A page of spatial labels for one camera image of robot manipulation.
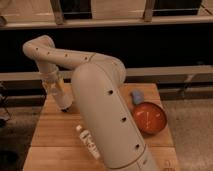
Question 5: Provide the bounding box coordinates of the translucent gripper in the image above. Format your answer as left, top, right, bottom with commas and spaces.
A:
42, 76, 64, 95

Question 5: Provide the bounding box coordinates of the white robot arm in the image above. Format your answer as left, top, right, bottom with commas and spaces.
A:
22, 35, 160, 171

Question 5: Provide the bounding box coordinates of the white plastic bottle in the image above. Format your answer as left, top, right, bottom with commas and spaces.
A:
76, 125, 100, 160

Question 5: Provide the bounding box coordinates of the blue cloth toy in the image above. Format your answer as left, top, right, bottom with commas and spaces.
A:
130, 89, 144, 105

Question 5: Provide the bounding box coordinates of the orange bowl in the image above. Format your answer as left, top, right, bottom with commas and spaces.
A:
132, 102, 167, 135

